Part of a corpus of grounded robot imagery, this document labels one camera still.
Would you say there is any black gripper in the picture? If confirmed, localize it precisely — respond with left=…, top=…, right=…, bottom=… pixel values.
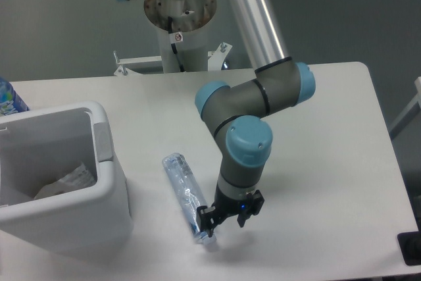
left=196, top=186, right=264, bottom=238

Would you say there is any white paper wrapper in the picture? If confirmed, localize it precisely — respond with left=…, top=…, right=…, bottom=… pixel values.
left=34, top=163, right=96, bottom=200

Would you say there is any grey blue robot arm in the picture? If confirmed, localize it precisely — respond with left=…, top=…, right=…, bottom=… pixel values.
left=123, top=0, right=316, bottom=236

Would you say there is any white plastic trash can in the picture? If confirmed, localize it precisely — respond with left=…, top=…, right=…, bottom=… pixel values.
left=1, top=101, right=133, bottom=252

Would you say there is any crushed clear plastic bottle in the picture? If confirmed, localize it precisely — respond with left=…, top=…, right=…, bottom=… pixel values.
left=162, top=153, right=217, bottom=252

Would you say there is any black device at table edge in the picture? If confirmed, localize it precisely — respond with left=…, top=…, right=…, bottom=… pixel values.
left=397, top=231, right=420, bottom=266

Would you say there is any white metal stand right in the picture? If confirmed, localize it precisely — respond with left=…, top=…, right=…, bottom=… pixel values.
left=389, top=77, right=420, bottom=140

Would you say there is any blue labelled water bottle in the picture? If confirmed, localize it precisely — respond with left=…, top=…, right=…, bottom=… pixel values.
left=1, top=78, right=30, bottom=116

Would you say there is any white metal base frame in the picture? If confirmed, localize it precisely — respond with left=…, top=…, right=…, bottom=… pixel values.
left=113, top=42, right=233, bottom=76

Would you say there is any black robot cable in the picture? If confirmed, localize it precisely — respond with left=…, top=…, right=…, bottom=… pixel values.
left=166, top=16, right=186, bottom=74

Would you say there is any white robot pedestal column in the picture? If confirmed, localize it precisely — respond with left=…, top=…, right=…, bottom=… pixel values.
left=144, top=0, right=217, bottom=72

